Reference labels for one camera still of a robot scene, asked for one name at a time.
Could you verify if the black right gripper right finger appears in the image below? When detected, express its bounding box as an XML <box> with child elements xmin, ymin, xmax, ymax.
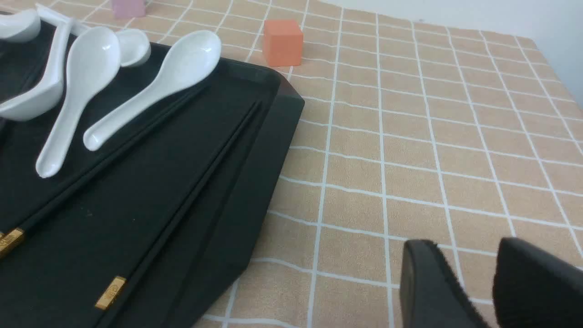
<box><xmin>493</xmin><ymin>237</ymin><xmax>583</xmax><ymax>328</ymax></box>

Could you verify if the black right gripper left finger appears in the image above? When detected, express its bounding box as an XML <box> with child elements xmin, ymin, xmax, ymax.
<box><xmin>400</xmin><ymin>240</ymin><xmax>489</xmax><ymax>328</ymax></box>

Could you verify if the black gold-capped chopstick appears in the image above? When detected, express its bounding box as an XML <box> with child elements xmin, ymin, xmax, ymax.
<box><xmin>0</xmin><ymin>82</ymin><xmax>208</xmax><ymax>257</ymax></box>
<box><xmin>94</xmin><ymin>101</ymin><xmax>262</xmax><ymax>312</ymax></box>

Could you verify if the checkered beige tablecloth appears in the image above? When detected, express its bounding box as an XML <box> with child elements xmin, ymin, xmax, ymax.
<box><xmin>41</xmin><ymin>0</ymin><xmax>582</xmax><ymax>328</ymax></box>

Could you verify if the black plastic tray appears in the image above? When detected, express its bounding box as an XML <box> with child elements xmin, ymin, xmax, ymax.
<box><xmin>1</xmin><ymin>43</ymin><xmax>305</xmax><ymax>328</ymax></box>

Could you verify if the orange cube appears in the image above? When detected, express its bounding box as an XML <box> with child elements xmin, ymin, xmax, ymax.
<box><xmin>262</xmin><ymin>20</ymin><xmax>304</xmax><ymax>67</ymax></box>

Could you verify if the white ceramic spoon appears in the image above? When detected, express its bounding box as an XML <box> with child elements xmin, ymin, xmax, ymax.
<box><xmin>115</xmin><ymin>29</ymin><xmax>151</xmax><ymax>68</ymax></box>
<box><xmin>36</xmin><ymin>27</ymin><xmax>121</xmax><ymax>179</ymax></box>
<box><xmin>0</xmin><ymin>9</ymin><xmax>41</xmax><ymax>43</ymax></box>
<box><xmin>0</xmin><ymin>17</ymin><xmax>76</xmax><ymax>121</ymax></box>
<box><xmin>83</xmin><ymin>31</ymin><xmax>221</xmax><ymax>151</ymax></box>
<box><xmin>35</xmin><ymin>3</ymin><xmax>90</xmax><ymax>36</ymax></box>

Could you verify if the pink cube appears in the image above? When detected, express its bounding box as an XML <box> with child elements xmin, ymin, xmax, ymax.
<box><xmin>111</xmin><ymin>0</ymin><xmax>146</xmax><ymax>19</ymax></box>

